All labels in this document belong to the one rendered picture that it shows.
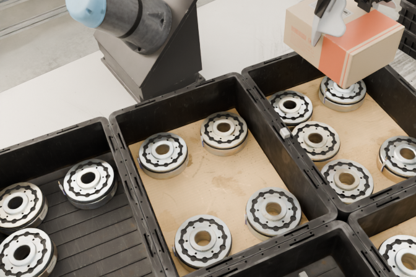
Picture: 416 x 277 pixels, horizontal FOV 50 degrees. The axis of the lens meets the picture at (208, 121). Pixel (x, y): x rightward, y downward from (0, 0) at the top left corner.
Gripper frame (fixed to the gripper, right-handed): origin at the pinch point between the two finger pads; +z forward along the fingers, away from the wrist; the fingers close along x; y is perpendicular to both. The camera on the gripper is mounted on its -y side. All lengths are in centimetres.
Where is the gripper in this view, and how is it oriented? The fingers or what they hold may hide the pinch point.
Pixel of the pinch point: (341, 28)
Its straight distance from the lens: 82.8
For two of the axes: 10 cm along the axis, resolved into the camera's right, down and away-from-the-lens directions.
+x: 8.3, -4.5, 3.3
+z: 0.6, 6.6, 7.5
